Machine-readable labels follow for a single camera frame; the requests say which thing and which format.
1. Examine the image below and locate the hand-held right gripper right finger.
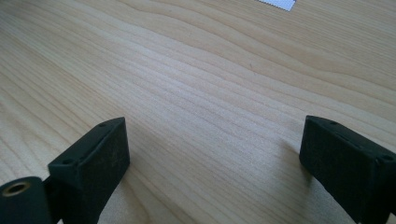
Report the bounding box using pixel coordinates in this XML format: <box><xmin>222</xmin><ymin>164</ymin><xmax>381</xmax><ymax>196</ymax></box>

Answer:
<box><xmin>299</xmin><ymin>115</ymin><xmax>396</xmax><ymax>224</ymax></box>

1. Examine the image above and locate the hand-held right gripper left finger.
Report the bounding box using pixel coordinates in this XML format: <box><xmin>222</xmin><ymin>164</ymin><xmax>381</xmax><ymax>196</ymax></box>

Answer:
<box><xmin>47</xmin><ymin>117</ymin><xmax>131</xmax><ymax>224</ymax></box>

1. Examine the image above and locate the white textured cloth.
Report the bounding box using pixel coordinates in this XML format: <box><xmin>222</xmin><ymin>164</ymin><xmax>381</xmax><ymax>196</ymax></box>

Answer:
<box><xmin>257</xmin><ymin>0</ymin><xmax>297</xmax><ymax>12</ymax></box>

